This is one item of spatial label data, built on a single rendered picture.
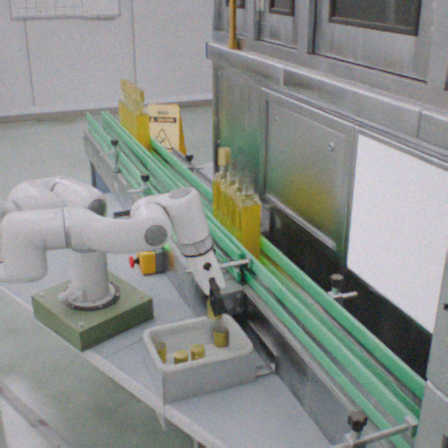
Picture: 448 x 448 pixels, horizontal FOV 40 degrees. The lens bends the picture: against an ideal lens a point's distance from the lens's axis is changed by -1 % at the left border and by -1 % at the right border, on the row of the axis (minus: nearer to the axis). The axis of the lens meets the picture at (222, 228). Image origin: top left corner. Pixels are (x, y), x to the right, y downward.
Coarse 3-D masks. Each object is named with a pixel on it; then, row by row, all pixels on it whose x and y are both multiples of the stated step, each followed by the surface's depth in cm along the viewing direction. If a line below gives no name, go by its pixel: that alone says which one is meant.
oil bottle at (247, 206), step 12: (240, 192) 159; (240, 204) 157; (252, 204) 157; (240, 216) 158; (252, 216) 158; (240, 228) 159; (252, 228) 159; (240, 240) 160; (252, 240) 161; (252, 252) 162
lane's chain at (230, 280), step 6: (108, 156) 262; (126, 156) 262; (132, 162) 253; (138, 168) 246; (132, 186) 226; (216, 258) 171; (222, 270) 164; (228, 270) 164; (228, 276) 161; (228, 282) 158; (234, 282) 158
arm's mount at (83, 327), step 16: (48, 288) 167; (64, 288) 167; (128, 288) 168; (32, 304) 164; (48, 304) 160; (64, 304) 160; (112, 304) 160; (128, 304) 161; (144, 304) 163; (48, 320) 160; (64, 320) 154; (80, 320) 154; (96, 320) 154; (112, 320) 156; (128, 320) 160; (144, 320) 164; (64, 336) 156; (80, 336) 150; (96, 336) 154; (112, 336) 157
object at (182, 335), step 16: (192, 320) 148; (208, 320) 150; (224, 320) 151; (144, 336) 142; (160, 336) 146; (176, 336) 148; (192, 336) 149; (208, 336) 151; (240, 336) 143; (208, 352) 148; (224, 352) 148; (240, 352) 136; (160, 368) 132; (176, 368) 131
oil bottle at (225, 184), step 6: (222, 180) 168; (228, 180) 167; (234, 180) 167; (222, 186) 168; (228, 186) 166; (222, 192) 168; (222, 198) 169; (222, 204) 169; (222, 210) 170; (222, 216) 171; (222, 222) 172
